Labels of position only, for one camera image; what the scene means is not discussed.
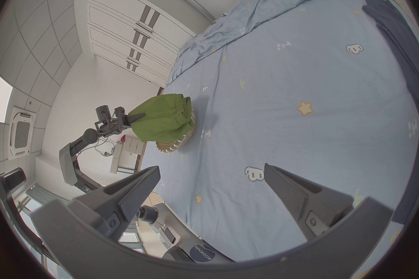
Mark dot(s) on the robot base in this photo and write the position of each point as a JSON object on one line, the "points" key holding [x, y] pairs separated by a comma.
{"points": [[201, 253]]}

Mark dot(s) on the round woven basket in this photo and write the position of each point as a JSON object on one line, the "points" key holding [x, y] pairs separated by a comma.
{"points": [[173, 145]]}

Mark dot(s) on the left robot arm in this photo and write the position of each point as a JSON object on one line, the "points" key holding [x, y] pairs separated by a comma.
{"points": [[67, 160]]}

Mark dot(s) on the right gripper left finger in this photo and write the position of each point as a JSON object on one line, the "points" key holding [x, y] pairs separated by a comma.
{"points": [[131, 196]]}

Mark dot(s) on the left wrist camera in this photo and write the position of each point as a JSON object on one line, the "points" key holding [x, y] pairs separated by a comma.
{"points": [[118, 111]]}

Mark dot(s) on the white small table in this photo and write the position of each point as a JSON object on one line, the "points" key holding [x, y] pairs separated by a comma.
{"points": [[131, 147]]}

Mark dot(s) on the ceiling air conditioner vent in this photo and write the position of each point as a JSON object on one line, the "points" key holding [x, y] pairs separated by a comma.
{"points": [[21, 133]]}

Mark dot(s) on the green shorts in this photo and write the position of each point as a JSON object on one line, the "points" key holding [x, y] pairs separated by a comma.
{"points": [[160, 124]]}

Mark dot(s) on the window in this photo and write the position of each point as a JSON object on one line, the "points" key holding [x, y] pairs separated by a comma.
{"points": [[32, 202]]}

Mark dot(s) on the dark blue garment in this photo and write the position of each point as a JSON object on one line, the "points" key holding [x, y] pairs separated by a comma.
{"points": [[392, 29]]}

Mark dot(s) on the pale blue quilt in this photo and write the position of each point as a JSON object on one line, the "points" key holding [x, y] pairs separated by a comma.
{"points": [[262, 6]]}

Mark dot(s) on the white wardrobe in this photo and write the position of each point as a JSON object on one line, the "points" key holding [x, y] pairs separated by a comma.
{"points": [[114, 26]]}

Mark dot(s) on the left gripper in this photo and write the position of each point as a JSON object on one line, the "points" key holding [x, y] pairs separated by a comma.
{"points": [[121, 123]]}

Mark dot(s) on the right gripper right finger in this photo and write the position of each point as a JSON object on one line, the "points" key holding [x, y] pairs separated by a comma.
{"points": [[294, 196]]}

